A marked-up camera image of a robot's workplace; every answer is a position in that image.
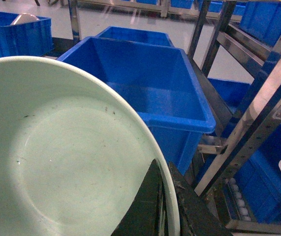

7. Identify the white rounded object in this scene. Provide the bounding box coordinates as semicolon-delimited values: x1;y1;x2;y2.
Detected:
11;13;40;25

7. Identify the white roller conveyor rack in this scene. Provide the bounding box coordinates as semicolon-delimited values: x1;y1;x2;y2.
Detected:
224;178;252;222

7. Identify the open blue crate front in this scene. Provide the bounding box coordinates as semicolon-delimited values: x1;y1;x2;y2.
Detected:
59;37;216;174

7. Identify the steel rack frame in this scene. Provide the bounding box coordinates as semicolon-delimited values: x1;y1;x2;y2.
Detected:
67;0;281;236

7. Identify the open blue crate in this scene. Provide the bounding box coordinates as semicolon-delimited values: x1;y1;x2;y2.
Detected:
96;26;174;47
59;37;216;174

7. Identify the pale green bowl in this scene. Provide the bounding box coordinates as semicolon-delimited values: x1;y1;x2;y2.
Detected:
0;56;180;236

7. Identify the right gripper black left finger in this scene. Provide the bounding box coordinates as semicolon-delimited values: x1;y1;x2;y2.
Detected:
112;160;165;236

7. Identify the open blue crate behind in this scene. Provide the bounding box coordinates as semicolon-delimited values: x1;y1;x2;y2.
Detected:
96;26;174;47

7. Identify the blue crate with white object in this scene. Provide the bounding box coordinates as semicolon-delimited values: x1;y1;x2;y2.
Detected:
0;12;54;58

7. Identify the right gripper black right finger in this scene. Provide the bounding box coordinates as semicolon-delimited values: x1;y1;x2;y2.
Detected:
168;162;232;236

